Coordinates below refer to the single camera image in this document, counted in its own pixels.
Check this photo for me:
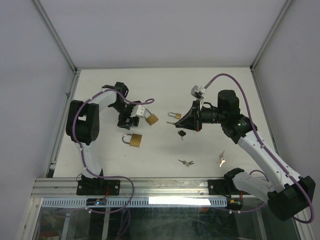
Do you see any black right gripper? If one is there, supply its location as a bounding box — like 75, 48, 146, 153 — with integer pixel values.
175, 99, 227, 132

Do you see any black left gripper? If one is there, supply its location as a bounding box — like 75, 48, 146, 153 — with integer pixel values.
111, 100, 142, 130

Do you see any small brass padlock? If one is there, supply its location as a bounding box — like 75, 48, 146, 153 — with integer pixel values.
168, 112, 182, 119

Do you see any black-headed key bunch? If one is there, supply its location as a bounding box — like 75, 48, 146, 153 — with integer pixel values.
166, 121, 187, 140

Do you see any long-shackle brass padlock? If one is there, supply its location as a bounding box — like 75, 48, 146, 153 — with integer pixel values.
144, 108, 159, 126

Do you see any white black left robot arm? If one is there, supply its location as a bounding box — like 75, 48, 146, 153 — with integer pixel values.
65, 82, 142, 197

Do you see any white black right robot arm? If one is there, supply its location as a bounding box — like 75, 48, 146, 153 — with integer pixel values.
174, 88, 316, 222

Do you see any small silver key bunch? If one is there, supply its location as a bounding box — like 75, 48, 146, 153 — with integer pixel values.
178, 159, 195, 167

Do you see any silver key pair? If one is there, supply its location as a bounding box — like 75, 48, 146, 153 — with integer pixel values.
217, 150, 226, 168

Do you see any large brass padlock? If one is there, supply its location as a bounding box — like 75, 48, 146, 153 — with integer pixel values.
121, 133, 143, 148

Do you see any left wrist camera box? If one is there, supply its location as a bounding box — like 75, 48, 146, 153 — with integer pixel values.
130, 104, 147, 118

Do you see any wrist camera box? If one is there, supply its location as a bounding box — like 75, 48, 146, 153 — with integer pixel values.
130, 104, 147, 118
190, 85, 207, 103

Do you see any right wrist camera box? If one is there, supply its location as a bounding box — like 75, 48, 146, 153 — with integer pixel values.
190, 85, 207, 103

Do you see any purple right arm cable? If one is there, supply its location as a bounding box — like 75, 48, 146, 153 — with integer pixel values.
203, 73, 316, 223

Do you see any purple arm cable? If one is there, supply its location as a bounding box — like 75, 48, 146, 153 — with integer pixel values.
73, 91, 155, 216
203, 73, 316, 223

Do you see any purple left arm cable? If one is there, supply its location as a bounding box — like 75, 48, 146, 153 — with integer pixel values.
73, 91, 155, 216

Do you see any slotted cable duct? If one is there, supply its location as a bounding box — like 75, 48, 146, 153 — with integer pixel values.
42, 196, 227, 208

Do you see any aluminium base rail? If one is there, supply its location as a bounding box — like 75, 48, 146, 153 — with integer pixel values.
31, 176, 240, 198

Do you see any aluminium frame post left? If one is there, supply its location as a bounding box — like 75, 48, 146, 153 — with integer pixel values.
31, 0, 78, 74

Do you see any aluminium frame post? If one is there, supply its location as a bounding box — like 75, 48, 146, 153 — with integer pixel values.
249, 0, 295, 72
31, 0, 78, 74

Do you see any aluminium frame post right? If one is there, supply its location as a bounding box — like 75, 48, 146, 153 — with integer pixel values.
249, 0, 295, 72

